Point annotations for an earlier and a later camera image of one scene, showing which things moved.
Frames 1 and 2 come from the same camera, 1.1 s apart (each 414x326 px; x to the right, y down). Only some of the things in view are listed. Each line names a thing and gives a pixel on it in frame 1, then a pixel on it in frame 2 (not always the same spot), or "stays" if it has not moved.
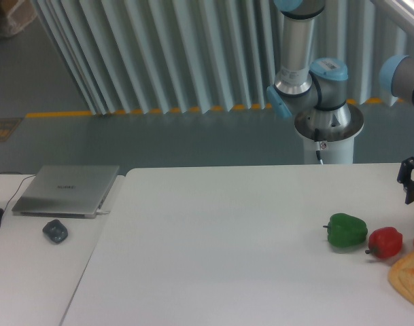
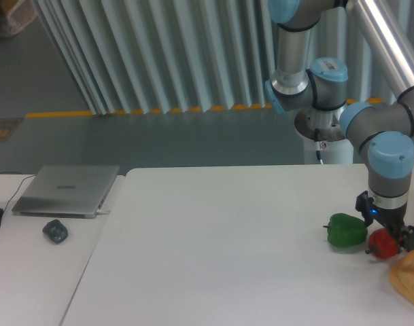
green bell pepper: (346, 231) stays
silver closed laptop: (64, 191) stays
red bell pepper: (385, 242) stays
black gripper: (404, 174) -> (391, 218)
